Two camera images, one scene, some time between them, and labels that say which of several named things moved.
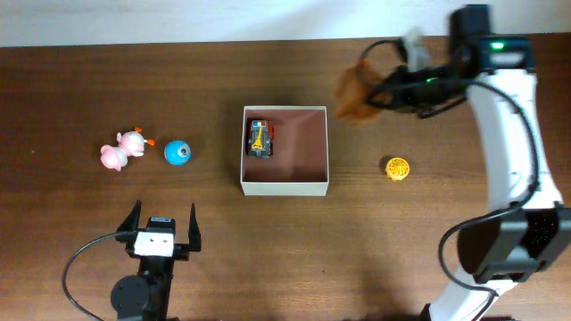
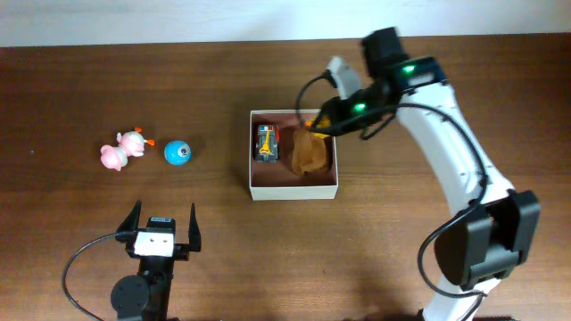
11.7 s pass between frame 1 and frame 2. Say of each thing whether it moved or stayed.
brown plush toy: moved
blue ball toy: stayed
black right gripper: moved
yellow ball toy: moved
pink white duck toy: stayed
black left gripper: stayed
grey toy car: moved
